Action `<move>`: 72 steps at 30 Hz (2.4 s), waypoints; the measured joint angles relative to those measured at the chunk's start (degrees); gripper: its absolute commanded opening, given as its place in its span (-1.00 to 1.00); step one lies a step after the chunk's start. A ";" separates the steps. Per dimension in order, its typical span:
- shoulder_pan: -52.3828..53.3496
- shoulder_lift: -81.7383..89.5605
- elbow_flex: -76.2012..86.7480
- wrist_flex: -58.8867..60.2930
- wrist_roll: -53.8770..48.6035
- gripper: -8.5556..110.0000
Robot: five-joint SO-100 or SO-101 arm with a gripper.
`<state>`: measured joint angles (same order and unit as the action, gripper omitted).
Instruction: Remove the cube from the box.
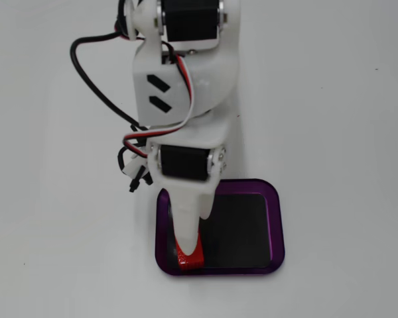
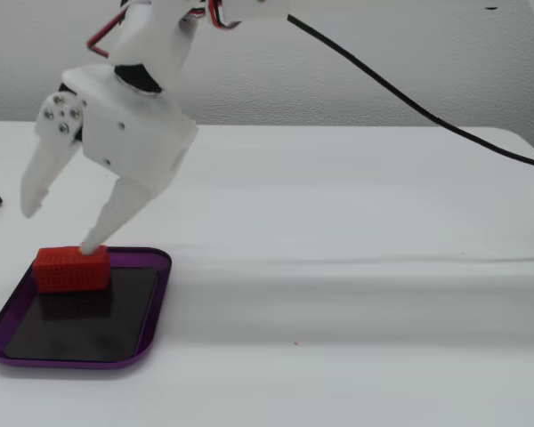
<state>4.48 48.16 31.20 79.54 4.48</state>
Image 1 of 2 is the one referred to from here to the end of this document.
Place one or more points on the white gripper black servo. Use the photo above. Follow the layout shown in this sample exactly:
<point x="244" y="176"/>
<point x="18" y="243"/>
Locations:
<point x="184" y="163"/>

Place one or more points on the red perforated cube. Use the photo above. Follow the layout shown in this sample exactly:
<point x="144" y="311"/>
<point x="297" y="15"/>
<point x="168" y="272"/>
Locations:
<point x="192" y="263"/>

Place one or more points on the black lead with connector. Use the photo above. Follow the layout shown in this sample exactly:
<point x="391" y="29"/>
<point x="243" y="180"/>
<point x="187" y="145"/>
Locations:
<point x="131" y="172"/>

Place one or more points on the purple metal tray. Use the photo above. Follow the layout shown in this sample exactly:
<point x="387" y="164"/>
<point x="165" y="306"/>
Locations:
<point x="278" y="232"/>

